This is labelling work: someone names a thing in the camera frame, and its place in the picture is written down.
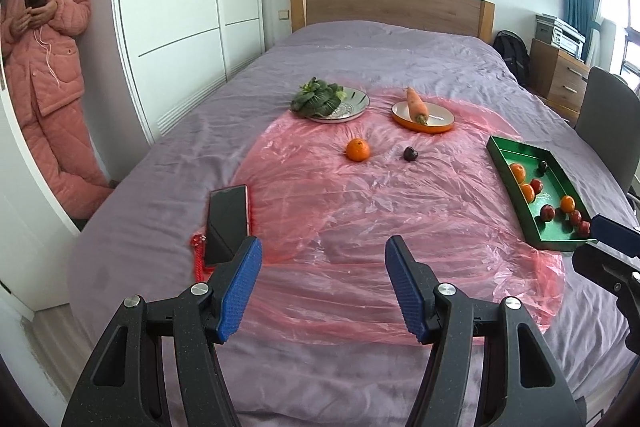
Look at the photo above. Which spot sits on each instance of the green tray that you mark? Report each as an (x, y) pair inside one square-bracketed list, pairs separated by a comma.
[(555, 182)]

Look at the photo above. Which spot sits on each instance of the dark plum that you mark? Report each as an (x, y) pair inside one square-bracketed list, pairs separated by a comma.
[(542, 166), (411, 154)]

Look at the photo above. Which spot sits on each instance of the orange oval dish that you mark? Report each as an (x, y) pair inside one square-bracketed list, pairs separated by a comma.
[(441, 120)]

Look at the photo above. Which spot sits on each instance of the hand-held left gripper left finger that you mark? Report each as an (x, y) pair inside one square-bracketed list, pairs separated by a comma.
[(240, 287)]

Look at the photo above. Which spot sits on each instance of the white wall socket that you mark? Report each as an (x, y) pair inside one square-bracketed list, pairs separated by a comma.
[(284, 14)]

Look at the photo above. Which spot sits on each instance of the carrot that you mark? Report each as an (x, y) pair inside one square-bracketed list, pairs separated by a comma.
[(415, 104)]

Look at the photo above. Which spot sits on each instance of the wooden headboard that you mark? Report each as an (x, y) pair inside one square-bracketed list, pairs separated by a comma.
[(390, 4)]

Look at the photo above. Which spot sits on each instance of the leafy bok choy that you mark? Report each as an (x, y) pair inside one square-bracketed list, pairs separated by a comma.
[(315, 99)]

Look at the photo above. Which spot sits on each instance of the wooden nightstand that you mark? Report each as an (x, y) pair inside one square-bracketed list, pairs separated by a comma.
[(555, 77)]

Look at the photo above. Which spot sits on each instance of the white wardrobe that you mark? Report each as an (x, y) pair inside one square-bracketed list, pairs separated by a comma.
[(170, 7)]

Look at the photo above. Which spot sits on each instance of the window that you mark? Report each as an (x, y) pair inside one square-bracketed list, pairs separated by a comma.
[(630, 7)]

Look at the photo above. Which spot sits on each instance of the tangerine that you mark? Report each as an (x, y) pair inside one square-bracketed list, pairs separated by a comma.
[(527, 193), (358, 150)]

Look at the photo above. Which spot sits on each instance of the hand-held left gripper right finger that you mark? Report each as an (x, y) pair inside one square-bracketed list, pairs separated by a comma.
[(407, 287)]

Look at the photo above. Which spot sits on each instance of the grey chair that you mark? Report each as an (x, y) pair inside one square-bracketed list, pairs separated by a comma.
[(607, 107)]

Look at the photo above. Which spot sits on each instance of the large orange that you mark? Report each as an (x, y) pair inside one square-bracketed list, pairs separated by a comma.
[(517, 172)]

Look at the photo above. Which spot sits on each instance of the black backpack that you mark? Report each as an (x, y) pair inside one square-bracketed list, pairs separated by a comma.
[(512, 54)]

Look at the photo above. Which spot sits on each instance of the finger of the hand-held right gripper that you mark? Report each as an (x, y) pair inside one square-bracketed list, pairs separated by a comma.
[(615, 230), (607, 264)]

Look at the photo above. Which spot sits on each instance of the pink plastic sheet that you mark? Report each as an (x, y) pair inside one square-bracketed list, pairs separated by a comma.
[(350, 217)]

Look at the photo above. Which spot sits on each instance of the grey white printer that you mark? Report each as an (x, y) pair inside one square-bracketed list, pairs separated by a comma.
[(560, 29)]

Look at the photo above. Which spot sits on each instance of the red apple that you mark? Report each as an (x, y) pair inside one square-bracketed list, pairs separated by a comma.
[(547, 212), (575, 217)]

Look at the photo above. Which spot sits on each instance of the white round plate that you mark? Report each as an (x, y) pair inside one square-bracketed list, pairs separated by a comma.
[(357, 105)]

